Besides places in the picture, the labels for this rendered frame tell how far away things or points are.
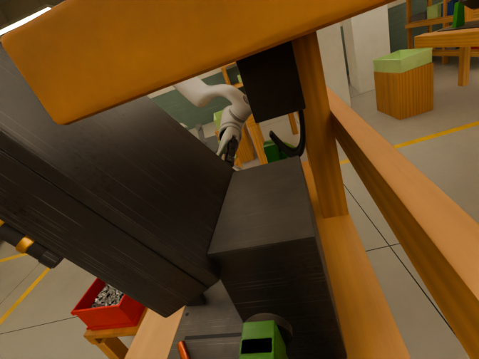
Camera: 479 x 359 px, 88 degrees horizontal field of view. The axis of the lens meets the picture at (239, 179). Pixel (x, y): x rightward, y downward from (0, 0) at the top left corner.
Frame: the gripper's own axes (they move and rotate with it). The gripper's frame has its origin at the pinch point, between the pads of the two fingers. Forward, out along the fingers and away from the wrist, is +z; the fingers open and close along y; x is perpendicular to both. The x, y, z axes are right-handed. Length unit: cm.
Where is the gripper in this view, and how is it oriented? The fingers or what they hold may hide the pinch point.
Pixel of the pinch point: (227, 164)
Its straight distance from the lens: 77.1
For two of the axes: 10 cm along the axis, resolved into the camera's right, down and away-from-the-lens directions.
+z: -0.4, 6.9, -7.2
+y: 4.0, -6.5, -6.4
